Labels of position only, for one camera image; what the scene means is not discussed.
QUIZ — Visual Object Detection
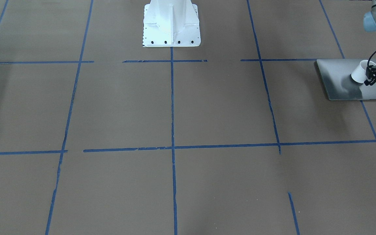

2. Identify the white pedestal column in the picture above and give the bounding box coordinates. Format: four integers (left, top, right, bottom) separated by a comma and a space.
142, 0, 201, 47

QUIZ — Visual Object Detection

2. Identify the white plastic cup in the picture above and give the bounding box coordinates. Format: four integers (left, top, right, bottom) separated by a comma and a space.
351, 60, 376, 84

